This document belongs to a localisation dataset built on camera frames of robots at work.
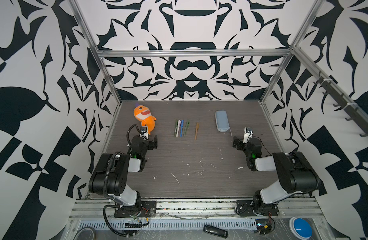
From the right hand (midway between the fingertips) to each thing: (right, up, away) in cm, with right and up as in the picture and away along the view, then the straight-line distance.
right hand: (243, 135), depth 94 cm
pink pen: (-41, +6, +11) cm, 42 cm away
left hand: (-60, +2, -1) cm, 60 cm away
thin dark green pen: (-43, +4, +10) cm, 44 cm away
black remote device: (-22, -42, -24) cm, 53 cm away
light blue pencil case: (-11, +6, +10) cm, 16 cm away
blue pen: (-38, +5, +11) cm, 40 cm away
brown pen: (-28, +5, +11) cm, 30 cm away
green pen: (-34, +7, +14) cm, 38 cm away
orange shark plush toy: (-65, +13, +8) cm, 67 cm away
